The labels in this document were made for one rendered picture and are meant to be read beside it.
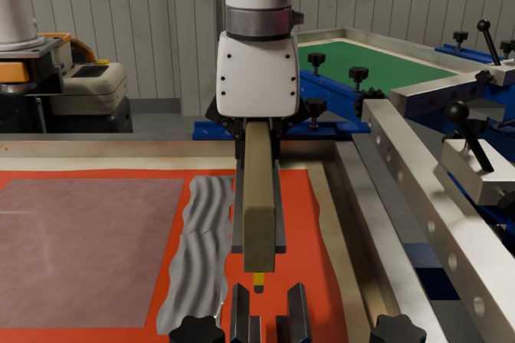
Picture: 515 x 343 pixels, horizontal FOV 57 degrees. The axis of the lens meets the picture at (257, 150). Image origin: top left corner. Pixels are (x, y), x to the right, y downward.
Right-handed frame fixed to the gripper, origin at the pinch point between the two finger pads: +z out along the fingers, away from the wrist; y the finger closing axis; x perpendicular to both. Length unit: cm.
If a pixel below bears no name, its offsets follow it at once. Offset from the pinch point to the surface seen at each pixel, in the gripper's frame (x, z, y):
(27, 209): -6.8, 13.6, 35.4
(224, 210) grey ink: -5.9, 13.1, 4.9
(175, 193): -11.5, 13.4, 13.4
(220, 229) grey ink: -0.7, 13.0, 5.2
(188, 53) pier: -296, 61, 49
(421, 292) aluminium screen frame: 16.0, 9.6, -17.8
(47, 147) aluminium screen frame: -25.0, 11.6, 39.3
